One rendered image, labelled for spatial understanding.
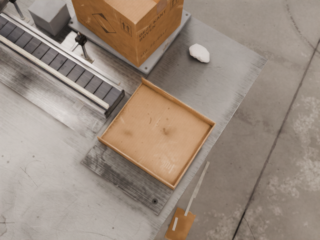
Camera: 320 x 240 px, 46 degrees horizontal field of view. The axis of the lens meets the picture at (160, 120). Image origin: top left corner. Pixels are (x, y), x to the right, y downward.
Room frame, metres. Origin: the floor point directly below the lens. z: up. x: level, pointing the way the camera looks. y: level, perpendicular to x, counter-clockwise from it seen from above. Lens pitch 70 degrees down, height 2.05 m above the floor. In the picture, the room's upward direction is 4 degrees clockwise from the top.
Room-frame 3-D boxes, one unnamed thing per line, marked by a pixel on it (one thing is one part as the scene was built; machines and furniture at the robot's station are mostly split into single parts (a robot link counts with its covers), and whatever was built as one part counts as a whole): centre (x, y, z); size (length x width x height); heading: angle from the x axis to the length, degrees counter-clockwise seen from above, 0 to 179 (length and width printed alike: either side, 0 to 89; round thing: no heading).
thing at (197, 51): (0.70, -0.13, 0.85); 0.08 x 0.07 x 0.04; 26
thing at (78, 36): (0.64, 0.29, 0.91); 0.07 x 0.03 x 0.16; 150
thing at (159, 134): (0.39, 0.01, 0.85); 0.30 x 0.26 x 0.04; 60
